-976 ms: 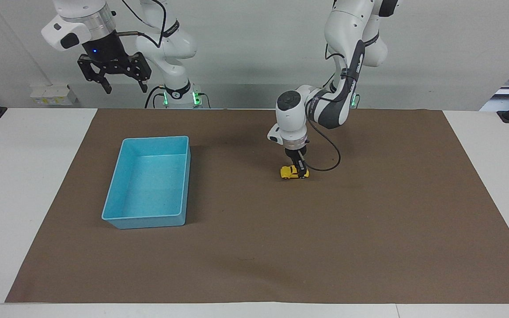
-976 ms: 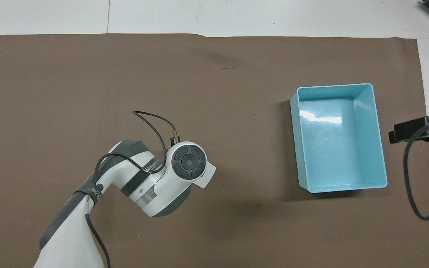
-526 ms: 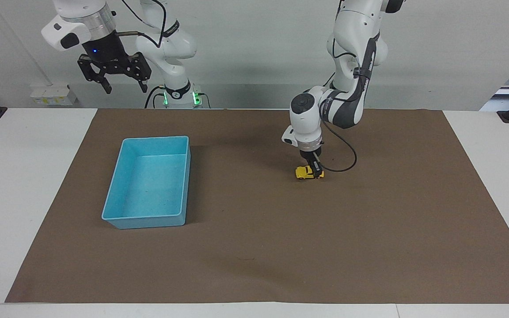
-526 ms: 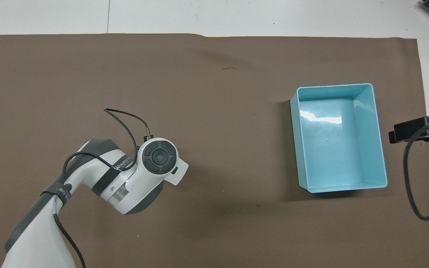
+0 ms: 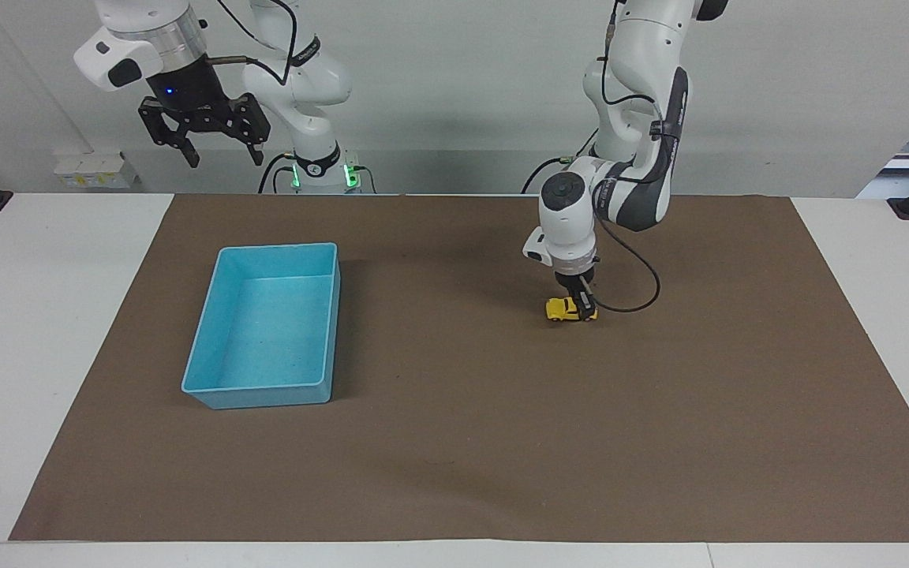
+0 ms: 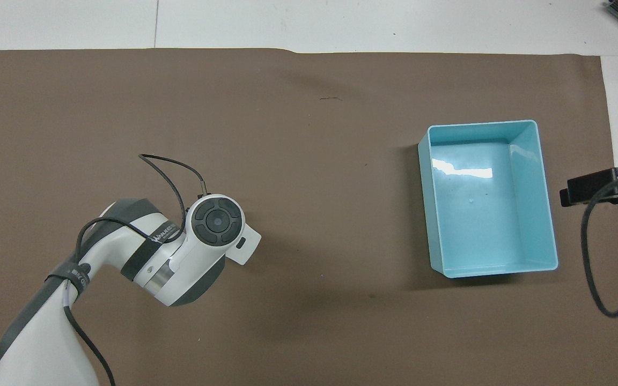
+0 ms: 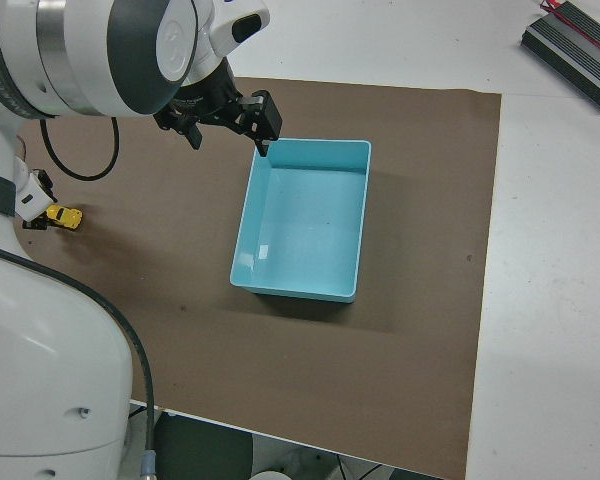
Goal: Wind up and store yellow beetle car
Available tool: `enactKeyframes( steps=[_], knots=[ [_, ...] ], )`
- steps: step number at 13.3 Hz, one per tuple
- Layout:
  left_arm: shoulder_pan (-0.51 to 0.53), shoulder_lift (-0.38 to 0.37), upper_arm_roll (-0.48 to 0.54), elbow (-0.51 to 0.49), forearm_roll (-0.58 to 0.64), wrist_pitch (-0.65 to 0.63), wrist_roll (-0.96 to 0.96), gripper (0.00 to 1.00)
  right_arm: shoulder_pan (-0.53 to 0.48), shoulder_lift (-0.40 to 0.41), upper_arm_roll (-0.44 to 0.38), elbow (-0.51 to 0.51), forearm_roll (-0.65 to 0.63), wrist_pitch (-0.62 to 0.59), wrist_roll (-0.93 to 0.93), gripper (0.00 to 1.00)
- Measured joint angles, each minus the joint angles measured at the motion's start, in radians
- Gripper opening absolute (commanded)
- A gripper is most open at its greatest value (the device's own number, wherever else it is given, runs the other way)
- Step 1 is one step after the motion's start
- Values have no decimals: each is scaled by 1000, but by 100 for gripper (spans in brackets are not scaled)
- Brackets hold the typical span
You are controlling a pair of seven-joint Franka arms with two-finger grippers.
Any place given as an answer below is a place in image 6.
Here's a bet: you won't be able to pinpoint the black cable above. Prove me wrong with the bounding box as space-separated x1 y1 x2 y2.
61 153 211 386
580 167 618 318

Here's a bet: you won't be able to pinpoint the light blue plastic bin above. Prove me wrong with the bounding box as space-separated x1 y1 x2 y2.
417 120 559 279

